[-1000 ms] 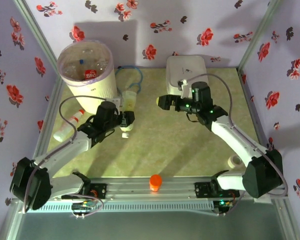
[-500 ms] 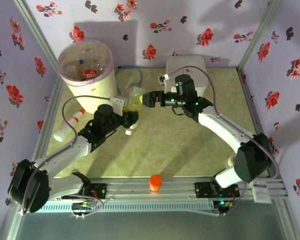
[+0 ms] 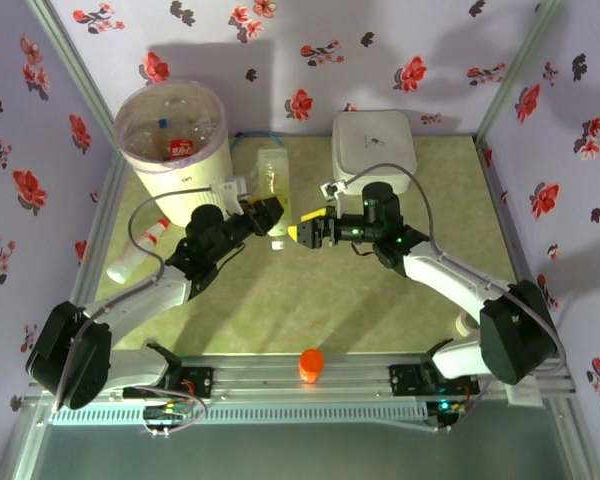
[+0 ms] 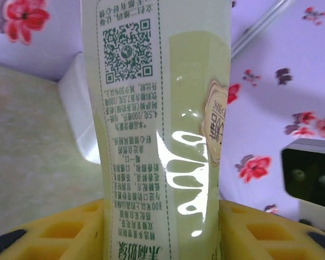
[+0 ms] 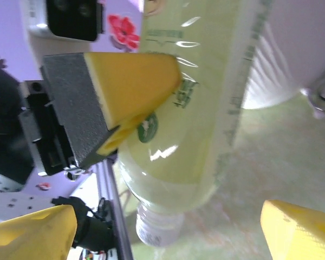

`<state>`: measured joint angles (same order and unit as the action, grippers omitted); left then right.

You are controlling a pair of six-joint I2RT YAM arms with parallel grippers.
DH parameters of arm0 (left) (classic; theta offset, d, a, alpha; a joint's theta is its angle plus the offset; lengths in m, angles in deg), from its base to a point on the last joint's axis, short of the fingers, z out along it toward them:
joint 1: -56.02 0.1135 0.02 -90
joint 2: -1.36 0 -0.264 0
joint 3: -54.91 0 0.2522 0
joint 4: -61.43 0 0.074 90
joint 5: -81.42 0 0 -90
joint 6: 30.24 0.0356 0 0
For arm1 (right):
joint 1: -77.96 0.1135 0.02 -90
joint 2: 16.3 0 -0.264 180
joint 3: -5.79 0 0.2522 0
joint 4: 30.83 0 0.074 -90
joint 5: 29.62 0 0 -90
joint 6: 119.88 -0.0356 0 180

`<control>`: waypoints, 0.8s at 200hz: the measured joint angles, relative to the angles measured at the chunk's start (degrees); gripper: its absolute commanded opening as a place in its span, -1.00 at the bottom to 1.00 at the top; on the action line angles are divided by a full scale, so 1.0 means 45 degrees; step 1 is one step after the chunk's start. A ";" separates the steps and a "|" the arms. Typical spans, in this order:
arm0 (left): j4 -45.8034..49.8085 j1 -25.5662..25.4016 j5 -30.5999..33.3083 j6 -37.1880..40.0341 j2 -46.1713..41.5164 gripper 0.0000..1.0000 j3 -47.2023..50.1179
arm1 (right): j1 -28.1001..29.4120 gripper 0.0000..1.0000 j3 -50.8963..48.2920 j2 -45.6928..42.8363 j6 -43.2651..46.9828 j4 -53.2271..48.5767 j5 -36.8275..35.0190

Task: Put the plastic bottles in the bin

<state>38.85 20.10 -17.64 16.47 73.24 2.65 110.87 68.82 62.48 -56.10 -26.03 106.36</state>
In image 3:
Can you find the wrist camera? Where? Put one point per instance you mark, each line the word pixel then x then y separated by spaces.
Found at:
pixel 332 192
pixel 230 190

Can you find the red label clear bottle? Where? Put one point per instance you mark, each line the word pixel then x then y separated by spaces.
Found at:
pixel 180 148

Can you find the blue stethoscope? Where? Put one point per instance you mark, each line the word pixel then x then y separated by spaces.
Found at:
pixel 255 133

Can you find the green circuit board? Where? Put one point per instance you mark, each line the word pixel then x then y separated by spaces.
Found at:
pixel 167 412

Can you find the red label red cap bottle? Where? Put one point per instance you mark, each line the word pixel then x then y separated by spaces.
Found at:
pixel 130 257

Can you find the white label tag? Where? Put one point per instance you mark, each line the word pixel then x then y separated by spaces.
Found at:
pixel 525 395

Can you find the white round bin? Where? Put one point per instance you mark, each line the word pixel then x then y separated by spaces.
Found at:
pixel 200 170

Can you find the purple plastic bin liner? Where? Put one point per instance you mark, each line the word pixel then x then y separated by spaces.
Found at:
pixel 125 112

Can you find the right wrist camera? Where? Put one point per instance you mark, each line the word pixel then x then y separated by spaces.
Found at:
pixel 332 192

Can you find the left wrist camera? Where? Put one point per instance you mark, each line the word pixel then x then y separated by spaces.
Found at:
pixel 230 190

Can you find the small white round object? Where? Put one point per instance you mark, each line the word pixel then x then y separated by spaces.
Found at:
pixel 464 325

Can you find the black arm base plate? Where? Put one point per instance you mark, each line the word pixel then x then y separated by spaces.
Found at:
pixel 405 377
pixel 200 380

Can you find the orange plastic knob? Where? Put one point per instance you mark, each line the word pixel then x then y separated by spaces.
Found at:
pixel 311 365

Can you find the blue label blue cap bottle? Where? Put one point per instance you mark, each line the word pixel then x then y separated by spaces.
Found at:
pixel 163 121

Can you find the aluminium corner post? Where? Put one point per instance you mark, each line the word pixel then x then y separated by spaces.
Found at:
pixel 520 65
pixel 65 55

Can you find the green label plastic bottle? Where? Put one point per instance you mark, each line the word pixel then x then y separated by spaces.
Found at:
pixel 271 170

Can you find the aluminium frame rail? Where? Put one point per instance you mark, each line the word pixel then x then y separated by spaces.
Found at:
pixel 260 375

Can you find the white zip case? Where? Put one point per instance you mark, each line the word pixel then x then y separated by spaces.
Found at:
pixel 375 140

